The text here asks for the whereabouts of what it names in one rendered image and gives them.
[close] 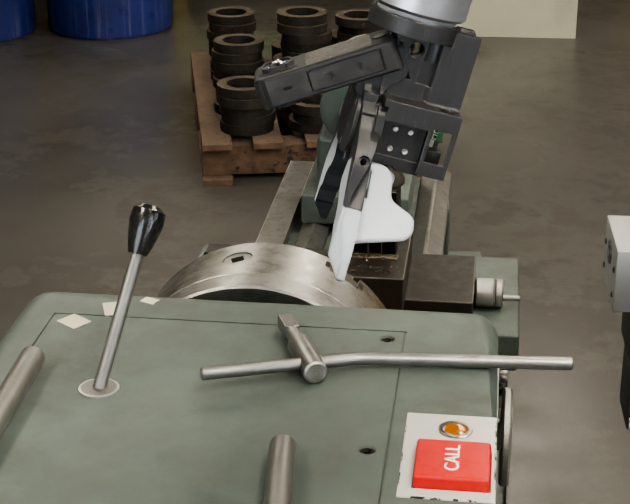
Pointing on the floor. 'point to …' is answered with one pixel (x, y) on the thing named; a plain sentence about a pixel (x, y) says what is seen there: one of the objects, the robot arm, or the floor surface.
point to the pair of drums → (81, 19)
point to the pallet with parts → (254, 149)
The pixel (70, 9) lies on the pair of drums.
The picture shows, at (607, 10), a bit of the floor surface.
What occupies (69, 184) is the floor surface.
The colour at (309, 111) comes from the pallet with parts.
